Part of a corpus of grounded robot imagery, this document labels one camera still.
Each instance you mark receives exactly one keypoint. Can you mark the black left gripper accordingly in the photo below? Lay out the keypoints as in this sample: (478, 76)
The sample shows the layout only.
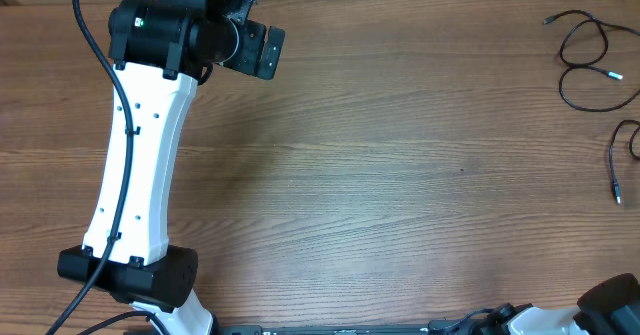
(249, 61)

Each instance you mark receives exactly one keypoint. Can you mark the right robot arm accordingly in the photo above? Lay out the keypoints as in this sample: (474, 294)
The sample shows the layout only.
(609, 308)

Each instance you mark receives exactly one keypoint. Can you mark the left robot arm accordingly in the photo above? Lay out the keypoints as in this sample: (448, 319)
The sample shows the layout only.
(160, 53)

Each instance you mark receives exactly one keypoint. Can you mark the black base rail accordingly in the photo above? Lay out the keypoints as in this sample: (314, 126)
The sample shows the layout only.
(434, 327)

